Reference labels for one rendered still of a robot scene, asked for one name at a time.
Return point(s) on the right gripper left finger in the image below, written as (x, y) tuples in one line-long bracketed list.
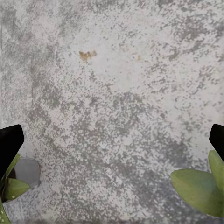
[(11, 140)]

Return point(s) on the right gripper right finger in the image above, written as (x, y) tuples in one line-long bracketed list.
[(217, 139)]

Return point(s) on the pot plant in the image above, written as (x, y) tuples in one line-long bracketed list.
[(202, 190), (21, 175)]

